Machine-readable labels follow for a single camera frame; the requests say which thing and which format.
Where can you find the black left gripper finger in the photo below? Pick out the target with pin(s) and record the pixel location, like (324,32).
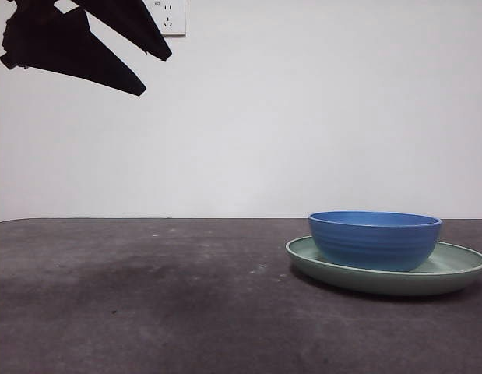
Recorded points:
(131,23)
(81,58)

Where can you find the blue ribbed bowl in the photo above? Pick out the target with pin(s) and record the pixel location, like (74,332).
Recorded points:
(373,249)

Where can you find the pale green plate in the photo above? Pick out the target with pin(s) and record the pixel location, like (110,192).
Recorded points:
(381,282)

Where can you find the white wall socket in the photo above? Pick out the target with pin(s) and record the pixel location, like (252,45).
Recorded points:
(175,19)

